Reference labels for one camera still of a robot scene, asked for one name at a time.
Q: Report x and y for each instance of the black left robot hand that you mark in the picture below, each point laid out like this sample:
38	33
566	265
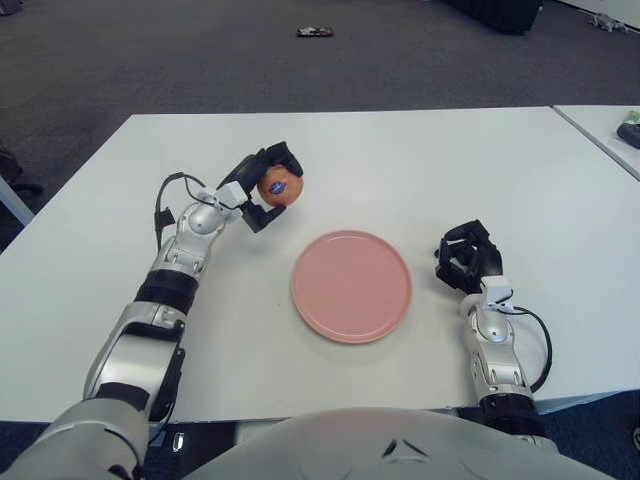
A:
245	172

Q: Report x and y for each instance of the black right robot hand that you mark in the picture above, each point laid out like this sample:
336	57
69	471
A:
487	257

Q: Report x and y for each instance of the red-yellow apple with sticker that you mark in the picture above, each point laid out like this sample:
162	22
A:
282	192

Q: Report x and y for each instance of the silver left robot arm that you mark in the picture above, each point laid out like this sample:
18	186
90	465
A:
170	280

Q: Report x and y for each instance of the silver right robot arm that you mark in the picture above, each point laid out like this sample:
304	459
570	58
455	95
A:
495	357

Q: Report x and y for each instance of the pink round plate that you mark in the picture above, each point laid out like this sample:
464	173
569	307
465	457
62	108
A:
352	287

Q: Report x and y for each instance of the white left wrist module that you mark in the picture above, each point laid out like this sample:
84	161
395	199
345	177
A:
232	194

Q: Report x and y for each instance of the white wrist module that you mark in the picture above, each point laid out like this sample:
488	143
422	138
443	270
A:
495	290
232	194

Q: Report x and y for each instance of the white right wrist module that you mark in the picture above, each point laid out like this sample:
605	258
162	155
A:
495	290

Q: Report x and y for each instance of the dark flat object on floor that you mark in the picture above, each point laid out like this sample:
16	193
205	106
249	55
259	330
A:
315	32

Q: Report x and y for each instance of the green packet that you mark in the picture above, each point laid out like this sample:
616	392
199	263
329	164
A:
632	116

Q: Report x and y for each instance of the grey robot torso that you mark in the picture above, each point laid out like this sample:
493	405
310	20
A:
400	450

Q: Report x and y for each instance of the white table leg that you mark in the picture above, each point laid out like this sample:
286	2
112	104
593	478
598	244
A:
15	200

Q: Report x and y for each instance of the dark chair base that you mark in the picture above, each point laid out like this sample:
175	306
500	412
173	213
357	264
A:
12	172

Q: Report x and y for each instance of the black cabinet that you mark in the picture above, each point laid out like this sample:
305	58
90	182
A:
500	15

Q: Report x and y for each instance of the grey robot dog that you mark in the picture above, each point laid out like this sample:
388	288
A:
605	22

